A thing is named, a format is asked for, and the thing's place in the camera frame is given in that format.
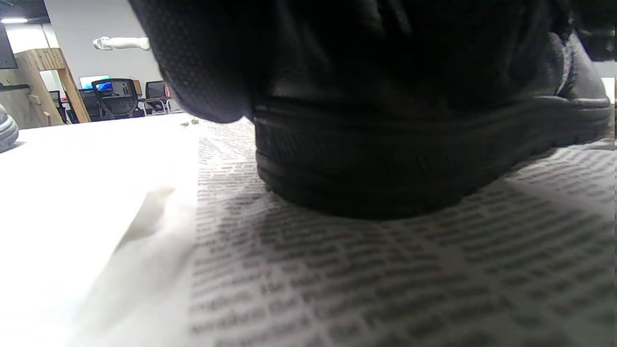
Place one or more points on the black mesh office chair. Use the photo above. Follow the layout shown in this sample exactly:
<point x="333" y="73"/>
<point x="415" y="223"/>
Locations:
<point x="155" y="94"/>
<point x="118" y="101"/>

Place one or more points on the black leather shoe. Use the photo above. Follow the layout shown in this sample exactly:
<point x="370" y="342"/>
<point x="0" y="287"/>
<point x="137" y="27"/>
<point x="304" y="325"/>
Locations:
<point x="7" y="130"/>
<point x="385" y="159"/>

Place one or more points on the computer monitor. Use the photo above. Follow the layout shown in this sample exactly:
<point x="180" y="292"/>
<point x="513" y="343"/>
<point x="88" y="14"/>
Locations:
<point x="89" y="82"/>

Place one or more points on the person's left hand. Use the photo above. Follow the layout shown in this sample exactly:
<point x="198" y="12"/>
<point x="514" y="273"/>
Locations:
<point x="202" y="58"/>

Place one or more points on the wooden frame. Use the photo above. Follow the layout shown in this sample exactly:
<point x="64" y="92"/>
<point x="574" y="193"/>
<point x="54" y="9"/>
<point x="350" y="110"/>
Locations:
<point x="48" y="86"/>

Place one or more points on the newspaper sheet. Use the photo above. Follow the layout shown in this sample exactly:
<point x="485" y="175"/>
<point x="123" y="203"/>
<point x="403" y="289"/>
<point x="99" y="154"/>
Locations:
<point x="385" y="279"/>

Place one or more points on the white wall-mounted object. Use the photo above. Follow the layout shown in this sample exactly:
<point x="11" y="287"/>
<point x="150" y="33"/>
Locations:
<point x="120" y="43"/>

